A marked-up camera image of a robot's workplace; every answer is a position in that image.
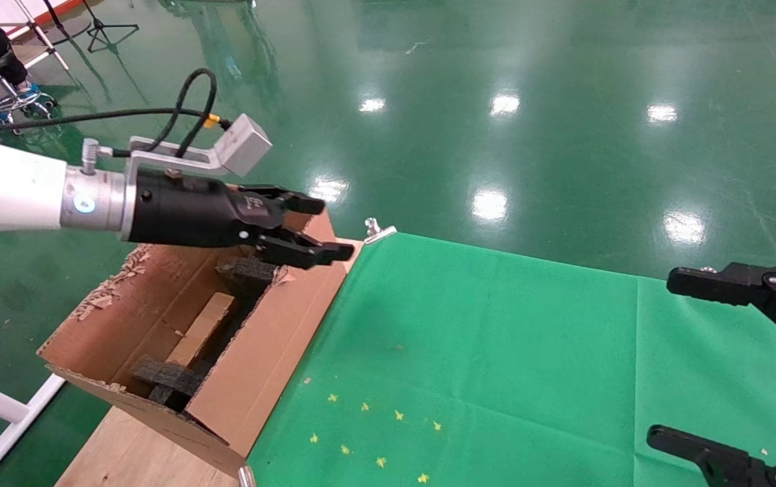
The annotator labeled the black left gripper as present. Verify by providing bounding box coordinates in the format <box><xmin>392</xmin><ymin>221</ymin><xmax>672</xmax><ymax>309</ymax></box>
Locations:
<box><xmin>120</xmin><ymin>168</ymin><xmax>356</xmax><ymax>270</ymax></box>

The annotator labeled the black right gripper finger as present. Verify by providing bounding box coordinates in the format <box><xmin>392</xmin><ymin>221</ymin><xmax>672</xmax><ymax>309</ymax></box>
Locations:
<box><xmin>646</xmin><ymin>425</ymin><xmax>776</xmax><ymax>487</ymax></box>
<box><xmin>666</xmin><ymin>259</ymin><xmax>776</xmax><ymax>359</ymax></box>

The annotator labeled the small taped cardboard box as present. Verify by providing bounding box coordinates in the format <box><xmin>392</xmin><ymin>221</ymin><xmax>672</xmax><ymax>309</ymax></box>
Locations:
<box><xmin>166</xmin><ymin>292</ymin><xmax>236</xmax><ymax>367</ymax></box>

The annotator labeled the large open cardboard carton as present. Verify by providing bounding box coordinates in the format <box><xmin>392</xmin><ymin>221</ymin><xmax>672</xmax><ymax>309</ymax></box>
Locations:
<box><xmin>37</xmin><ymin>210</ymin><xmax>365</xmax><ymax>478</ymax></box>

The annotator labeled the black foam insert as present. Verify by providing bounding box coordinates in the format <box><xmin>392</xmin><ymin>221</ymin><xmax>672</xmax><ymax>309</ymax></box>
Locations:
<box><xmin>129</xmin><ymin>355</ymin><xmax>206</xmax><ymax>413</ymax></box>
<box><xmin>215</xmin><ymin>256</ymin><xmax>287</xmax><ymax>302</ymax></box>

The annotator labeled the green cloth mat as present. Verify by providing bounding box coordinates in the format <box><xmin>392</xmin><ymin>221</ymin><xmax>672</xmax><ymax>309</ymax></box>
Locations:
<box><xmin>247</xmin><ymin>232</ymin><xmax>776</xmax><ymax>487</ymax></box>

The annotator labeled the black tripod stand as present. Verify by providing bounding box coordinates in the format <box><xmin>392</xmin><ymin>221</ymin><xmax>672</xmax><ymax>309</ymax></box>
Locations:
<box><xmin>80</xmin><ymin>0</ymin><xmax>139</xmax><ymax>53</ymax></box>

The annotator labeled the black round base stand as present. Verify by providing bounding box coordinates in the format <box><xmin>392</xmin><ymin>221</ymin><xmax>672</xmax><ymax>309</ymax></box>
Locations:
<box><xmin>41</xmin><ymin>0</ymin><xmax>92</xmax><ymax>47</ymax></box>

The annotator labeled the wheeled metal stool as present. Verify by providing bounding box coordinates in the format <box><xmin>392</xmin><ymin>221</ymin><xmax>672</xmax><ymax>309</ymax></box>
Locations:
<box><xmin>0</xmin><ymin>57</ymin><xmax>57</xmax><ymax>136</ymax></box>

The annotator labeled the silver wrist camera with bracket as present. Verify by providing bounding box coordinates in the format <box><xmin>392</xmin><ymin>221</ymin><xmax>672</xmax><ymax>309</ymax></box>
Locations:
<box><xmin>82</xmin><ymin>114</ymin><xmax>273</xmax><ymax>178</ymax></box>

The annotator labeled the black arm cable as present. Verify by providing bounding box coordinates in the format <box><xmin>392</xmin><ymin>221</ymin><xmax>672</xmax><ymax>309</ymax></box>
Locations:
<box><xmin>0</xmin><ymin>68</ymin><xmax>231</xmax><ymax>158</ymax></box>

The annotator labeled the white table leg frame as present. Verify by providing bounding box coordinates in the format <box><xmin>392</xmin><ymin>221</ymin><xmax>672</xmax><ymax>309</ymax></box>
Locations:
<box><xmin>0</xmin><ymin>0</ymin><xmax>70</xmax><ymax>72</ymax></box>

